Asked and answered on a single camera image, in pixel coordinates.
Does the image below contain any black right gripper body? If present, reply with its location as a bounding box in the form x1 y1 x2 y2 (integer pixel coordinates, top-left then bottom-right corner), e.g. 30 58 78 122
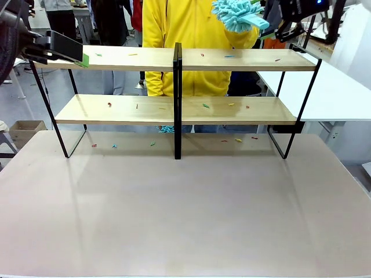
277 0 332 23

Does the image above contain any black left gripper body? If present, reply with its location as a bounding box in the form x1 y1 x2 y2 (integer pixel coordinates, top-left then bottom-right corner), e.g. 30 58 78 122
21 35 49 66

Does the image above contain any person in orange clothes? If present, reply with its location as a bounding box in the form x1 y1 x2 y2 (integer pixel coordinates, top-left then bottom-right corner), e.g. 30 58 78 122
263 36 290 50

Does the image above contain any black stand rod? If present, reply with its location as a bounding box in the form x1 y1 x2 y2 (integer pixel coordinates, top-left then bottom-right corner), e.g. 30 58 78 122
303 14 317 50

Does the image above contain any person in black trousers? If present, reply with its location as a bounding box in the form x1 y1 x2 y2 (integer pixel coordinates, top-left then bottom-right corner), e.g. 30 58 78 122
39 0 78 44

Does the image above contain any person in grey trousers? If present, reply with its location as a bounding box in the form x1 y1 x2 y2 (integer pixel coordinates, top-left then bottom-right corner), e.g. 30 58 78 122
89 0 130 96

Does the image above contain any person in yellow jacket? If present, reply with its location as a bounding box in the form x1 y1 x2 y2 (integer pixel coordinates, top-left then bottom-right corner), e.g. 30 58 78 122
141 0 261 134

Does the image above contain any white board panel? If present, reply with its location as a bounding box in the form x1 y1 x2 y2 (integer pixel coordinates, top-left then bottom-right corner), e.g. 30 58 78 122
330 4 371 78

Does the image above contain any person in red jacket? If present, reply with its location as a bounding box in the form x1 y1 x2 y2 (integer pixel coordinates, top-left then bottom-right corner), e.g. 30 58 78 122
130 0 144 47

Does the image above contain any large white table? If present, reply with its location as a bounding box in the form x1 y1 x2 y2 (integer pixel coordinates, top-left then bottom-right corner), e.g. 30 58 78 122
256 59 371 143

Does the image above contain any cardboard box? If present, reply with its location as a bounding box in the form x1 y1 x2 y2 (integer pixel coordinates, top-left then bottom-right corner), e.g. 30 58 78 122
8 120 47 150

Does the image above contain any grey stool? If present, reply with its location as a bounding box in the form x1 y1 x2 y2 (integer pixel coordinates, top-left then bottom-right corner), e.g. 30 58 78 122
0 120 19 172

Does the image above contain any white frame workbench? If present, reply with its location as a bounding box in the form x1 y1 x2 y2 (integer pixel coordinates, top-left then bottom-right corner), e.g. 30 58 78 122
72 5 97 45

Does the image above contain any wooden two-tier shelf black frame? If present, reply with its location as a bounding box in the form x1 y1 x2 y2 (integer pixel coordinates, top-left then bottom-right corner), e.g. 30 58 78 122
28 42 323 160

